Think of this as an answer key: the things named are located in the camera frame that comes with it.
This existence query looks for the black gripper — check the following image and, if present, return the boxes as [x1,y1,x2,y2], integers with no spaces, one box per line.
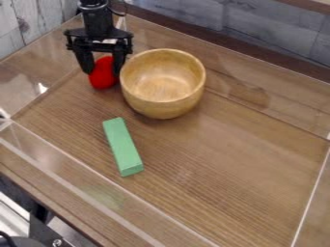
[63,28,132,75]

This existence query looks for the red plush fruit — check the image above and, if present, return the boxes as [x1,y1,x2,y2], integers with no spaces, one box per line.
[90,56,119,90]

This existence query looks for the wooden bowl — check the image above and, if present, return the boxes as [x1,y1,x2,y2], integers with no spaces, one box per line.
[120,48,206,120]

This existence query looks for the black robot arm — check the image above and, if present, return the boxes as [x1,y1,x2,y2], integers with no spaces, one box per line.
[63,0,134,75]

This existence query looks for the green rectangular block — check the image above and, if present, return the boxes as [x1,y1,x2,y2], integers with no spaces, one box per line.
[103,118,144,177]

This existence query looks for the clear acrylic corner bracket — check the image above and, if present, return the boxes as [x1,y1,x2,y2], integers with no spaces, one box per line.
[116,16,128,31]

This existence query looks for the clear acrylic tray wall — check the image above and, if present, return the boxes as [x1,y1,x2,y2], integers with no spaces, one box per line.
[0,17,330,247]

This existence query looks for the black table clamp mount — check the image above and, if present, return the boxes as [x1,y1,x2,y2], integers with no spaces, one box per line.
[0,216,76,247]

